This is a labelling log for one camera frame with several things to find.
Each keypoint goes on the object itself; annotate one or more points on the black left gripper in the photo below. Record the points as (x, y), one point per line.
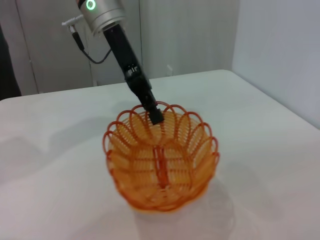
(127, 62)

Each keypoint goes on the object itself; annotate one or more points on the grey panelled cabinet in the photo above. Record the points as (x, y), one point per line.
(62, 62)

